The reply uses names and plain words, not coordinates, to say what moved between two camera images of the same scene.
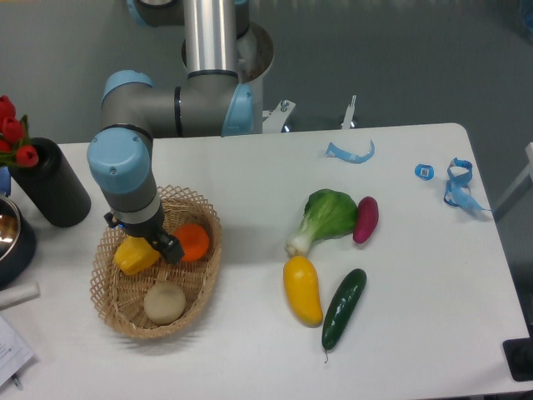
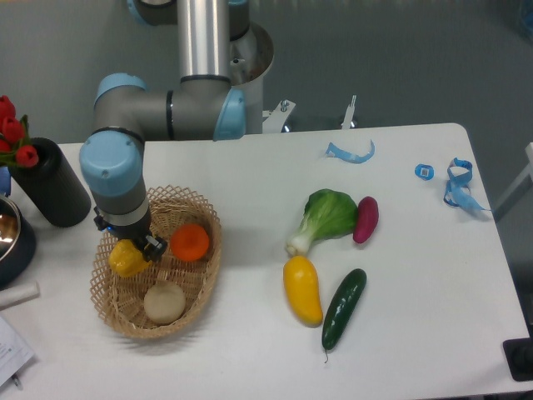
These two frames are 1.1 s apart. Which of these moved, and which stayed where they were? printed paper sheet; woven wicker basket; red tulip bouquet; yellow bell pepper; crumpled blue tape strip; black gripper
Moved: yellow bell pepper; black gripper
Stayed: woven wicker basket; crumpled blue tape strip; printed paper sheet; red tulip bouquet
